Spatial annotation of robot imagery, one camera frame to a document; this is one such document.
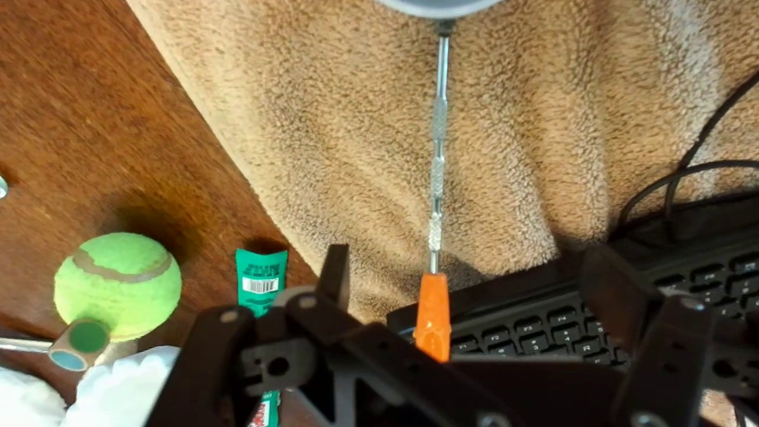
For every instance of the white crumpled tissue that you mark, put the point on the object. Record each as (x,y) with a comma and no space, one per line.
(110,394)

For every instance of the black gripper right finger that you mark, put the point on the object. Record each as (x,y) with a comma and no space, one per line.
(677,347)

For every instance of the black computer keyboard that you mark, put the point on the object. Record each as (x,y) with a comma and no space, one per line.
(704,250)

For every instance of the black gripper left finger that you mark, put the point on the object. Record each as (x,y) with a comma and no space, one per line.
(346,374)

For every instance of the green tennis ball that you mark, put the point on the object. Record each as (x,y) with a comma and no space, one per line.
(125,280)

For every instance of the metal spatula orange handle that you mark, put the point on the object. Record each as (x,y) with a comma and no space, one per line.
(444,271)

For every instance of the green toothpaste tube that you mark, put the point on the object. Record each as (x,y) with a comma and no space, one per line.
(258,278)

